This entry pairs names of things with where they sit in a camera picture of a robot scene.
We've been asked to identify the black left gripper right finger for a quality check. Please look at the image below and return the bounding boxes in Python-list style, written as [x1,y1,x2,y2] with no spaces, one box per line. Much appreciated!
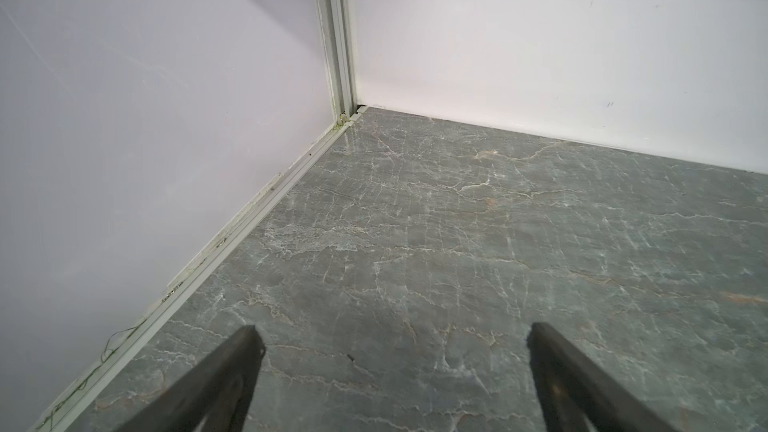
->
[526,322,673,431]

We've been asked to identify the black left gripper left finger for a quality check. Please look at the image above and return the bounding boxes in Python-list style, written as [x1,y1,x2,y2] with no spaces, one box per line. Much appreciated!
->
[119,325,266,431]

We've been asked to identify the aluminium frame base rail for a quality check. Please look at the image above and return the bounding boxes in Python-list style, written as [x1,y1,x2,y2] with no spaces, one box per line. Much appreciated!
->
[30,105,368,431]

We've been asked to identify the aluminium frame corner post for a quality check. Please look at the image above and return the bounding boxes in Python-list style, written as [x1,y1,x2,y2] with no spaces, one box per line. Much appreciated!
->
[316,0,359,124]

